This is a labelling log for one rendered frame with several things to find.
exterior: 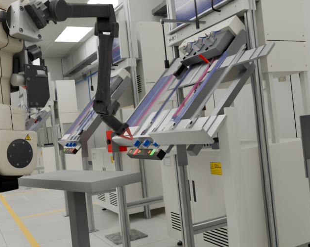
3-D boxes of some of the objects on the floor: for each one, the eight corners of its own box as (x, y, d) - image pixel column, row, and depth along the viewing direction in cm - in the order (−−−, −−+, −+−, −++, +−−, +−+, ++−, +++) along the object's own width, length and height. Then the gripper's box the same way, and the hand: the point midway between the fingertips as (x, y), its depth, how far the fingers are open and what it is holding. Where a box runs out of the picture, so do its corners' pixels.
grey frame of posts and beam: (192, 301, 157) (148, -132, 159) (123, 254, 226) (93, -47, 228) (283, 267, 183) (244, -105, 185) (196, 234, 252) (168, -37, 254)
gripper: (103, 126, 186) (125, 144, 191) (109, 125, 177) (132, 144, 182) (110, 115, 188) (132, 134, 193) (118, 114, 179) (140, 134, 184)
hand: (131, 138), depth 187 cm, fingers closed
